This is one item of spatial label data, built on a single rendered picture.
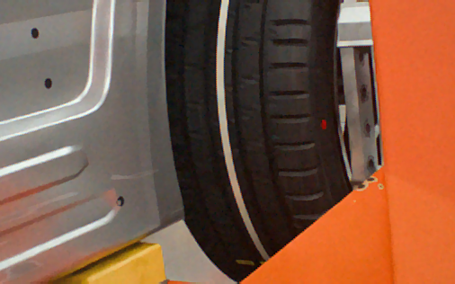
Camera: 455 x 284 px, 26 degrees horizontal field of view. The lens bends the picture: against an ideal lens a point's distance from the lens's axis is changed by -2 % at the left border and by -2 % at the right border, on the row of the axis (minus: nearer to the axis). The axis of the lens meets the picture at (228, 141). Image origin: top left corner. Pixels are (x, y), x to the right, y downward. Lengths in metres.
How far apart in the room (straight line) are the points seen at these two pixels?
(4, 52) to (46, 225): 0.18
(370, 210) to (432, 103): 0.13
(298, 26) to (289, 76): 0.06
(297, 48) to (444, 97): 0.40
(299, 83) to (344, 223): 0.32
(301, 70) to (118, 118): 0.23
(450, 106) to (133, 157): 0.45
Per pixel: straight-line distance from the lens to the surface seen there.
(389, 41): 0.81
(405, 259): 0.85
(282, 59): 1.17
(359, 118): 1.20
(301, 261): 0.92
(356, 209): 0.88
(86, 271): 1.11
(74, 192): 1.05
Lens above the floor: 1.05
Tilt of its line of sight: 11 degrees down
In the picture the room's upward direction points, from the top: 7 degrees counter-clockwise
